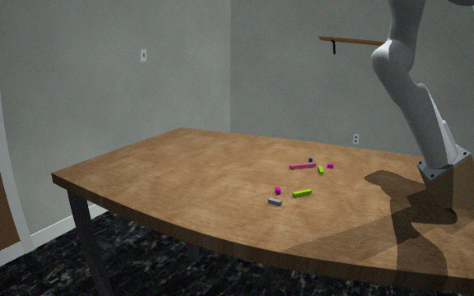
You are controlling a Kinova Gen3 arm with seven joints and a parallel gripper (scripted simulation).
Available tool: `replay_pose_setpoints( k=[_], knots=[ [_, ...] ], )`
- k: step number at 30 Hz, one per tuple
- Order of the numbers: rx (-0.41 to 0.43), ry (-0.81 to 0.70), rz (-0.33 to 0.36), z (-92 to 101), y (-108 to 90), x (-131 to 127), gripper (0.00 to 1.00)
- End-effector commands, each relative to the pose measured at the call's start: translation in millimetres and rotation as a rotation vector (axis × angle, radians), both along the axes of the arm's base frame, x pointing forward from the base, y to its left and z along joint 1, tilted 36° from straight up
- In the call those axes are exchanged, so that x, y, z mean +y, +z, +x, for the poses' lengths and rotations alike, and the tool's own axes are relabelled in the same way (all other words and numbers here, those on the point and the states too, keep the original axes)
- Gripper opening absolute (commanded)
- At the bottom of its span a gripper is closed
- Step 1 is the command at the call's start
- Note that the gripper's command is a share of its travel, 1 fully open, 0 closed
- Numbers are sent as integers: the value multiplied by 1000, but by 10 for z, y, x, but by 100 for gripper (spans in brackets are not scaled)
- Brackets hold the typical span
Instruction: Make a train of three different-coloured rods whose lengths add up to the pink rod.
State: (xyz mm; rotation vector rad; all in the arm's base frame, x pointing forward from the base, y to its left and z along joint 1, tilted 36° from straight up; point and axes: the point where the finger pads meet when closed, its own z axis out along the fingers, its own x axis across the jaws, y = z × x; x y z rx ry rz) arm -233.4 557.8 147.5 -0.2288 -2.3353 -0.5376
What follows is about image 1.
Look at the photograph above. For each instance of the pink rod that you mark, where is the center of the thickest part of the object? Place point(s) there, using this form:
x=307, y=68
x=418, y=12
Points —
x=300, y=166

